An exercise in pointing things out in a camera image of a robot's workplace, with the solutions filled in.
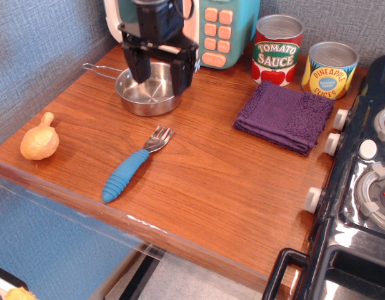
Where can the pineapple slices can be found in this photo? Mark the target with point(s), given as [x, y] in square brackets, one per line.
[329, 70]

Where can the blue handled metal fork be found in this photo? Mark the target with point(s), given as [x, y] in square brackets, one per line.
[122, 175]

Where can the black toy stove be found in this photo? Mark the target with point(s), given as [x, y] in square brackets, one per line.
[346, 257]

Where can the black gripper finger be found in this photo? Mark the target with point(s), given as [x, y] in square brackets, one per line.
[182, 75]
[138, 63]

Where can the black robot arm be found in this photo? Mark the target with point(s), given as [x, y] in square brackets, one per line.
[158, 33]

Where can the white stove knob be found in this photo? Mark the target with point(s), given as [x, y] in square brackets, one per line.
[332, 143]
[312, 199]
[340, 119]

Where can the orange object bottom left corner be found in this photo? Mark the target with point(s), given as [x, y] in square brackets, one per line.
[19, 293]

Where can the silver pot with wire handle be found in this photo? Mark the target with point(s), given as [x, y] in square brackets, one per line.
[153, 97]

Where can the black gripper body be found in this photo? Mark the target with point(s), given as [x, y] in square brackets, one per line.
[160, 24]

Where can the orange toy chicken drumstick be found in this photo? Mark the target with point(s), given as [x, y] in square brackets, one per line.
[41, 141]

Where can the teal toy microwave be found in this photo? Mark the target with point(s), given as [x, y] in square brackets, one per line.
[222, 29]

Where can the folded purple cloth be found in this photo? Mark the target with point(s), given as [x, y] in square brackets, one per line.
[291, 119]

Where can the white stove knob lower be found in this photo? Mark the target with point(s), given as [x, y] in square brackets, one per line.
[312, 199]

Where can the white stove knob middle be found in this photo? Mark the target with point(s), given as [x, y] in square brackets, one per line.
[332, 143]

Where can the tomato sauce can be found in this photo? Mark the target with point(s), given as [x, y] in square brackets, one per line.
[276, 49]

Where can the white stove knob upper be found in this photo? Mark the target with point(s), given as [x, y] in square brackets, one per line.
[340, 119]

